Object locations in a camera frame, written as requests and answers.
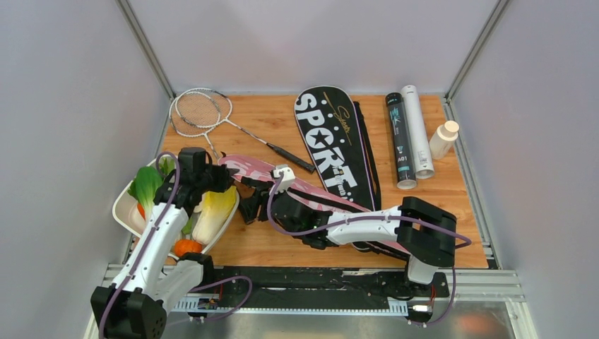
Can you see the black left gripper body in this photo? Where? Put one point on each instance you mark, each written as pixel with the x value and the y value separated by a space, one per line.
pixel 215 179

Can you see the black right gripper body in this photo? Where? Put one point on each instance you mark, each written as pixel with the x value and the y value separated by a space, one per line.
pixel 262 198

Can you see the pink racket cover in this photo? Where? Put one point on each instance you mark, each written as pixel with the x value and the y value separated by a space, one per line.
pixel 252 168

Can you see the black silver racket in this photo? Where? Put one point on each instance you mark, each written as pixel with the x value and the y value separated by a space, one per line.
pixel 276 149

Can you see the black racket cover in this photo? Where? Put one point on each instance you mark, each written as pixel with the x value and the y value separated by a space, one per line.
pixel 335 135

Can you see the black shuttlecock tube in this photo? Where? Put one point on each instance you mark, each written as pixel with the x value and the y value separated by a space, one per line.
pixel 401 142

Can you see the white shuttlecock tube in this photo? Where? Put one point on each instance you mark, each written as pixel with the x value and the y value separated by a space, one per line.
pixel 424 168

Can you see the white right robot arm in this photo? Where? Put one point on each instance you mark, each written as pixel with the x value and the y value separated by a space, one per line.
pixel 415 231

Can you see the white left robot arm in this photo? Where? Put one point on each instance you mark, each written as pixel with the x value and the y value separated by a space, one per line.
pixel 137 302

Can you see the yellow white cabbage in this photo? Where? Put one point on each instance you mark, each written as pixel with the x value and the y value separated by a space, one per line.
pixel 213 211

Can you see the green leafy vegetable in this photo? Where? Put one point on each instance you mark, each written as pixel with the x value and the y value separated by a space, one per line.
pixel 166 166

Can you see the green bok choy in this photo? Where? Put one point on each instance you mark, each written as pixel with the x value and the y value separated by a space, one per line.
pixel 143 188

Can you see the white silver racket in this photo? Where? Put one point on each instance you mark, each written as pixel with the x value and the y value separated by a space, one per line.
pixel 198 111

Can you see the orange carrot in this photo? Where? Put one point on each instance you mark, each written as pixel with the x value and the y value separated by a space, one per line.
pixel 184 246

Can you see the white vegetable tray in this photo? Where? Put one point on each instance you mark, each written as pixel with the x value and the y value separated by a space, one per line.
pixel 126 213

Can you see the cream bottle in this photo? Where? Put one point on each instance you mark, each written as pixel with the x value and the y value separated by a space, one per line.
pixel 443 139

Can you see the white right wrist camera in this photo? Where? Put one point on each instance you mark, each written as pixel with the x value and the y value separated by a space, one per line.
pixel 284 174

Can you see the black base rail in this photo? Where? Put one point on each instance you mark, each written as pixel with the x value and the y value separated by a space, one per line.
pixel 312 290

